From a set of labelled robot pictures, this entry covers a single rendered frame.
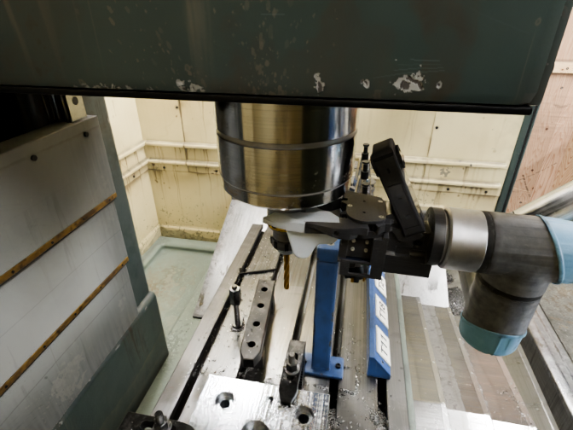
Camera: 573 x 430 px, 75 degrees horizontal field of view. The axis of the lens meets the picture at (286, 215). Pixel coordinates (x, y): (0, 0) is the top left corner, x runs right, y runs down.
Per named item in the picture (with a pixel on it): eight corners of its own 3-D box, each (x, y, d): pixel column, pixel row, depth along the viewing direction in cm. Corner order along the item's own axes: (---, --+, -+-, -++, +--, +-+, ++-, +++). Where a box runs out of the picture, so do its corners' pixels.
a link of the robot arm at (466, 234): (494, 230, 40) (474, 197, 47) (448, 225, 40) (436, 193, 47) (474, 285, 43) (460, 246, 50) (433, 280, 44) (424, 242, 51)
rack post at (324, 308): (344, 360, 84) (355, 252, 70) (342, 380, 80) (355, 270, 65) (300, 353, 86) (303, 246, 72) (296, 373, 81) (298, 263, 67)
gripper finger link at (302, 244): (263, 264, 45) (338, 264, 46) (262, 223, 42) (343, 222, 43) (263, 250, 48) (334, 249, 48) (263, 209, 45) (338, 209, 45)
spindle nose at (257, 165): (230, 158, 53) (222, 68, 47) (343, 158, 53) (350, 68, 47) (209, 212, 39) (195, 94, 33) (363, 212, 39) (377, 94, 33)
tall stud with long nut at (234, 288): (245, 322, 95) (241, 282, 88) (241, 330, 92) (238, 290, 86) (234, 321, 95) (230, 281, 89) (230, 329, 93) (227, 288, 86)
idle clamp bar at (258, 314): (276, 298, 102) (275, 280, 99) (260, 380, 80) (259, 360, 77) (258, 297, 103) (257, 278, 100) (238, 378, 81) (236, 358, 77)
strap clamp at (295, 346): (304, 376, 81) (306, 326, 73) (294, 436, 69) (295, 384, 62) (289, 374, 81) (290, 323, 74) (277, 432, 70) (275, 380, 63)
